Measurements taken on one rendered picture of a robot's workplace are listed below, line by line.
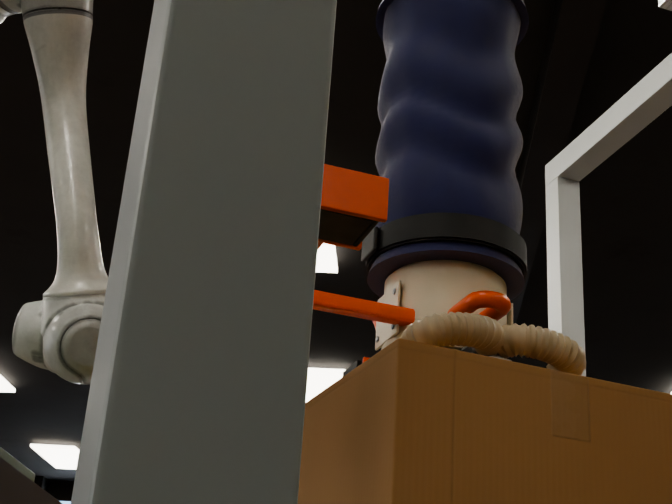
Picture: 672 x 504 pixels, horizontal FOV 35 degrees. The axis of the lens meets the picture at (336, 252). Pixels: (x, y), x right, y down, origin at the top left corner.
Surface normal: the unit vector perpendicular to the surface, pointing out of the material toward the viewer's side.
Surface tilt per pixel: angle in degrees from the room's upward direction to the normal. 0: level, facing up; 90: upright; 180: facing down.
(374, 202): 90
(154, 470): 90
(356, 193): 90
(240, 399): 90
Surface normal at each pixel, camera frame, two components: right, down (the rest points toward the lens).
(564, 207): 0.33, -0.37
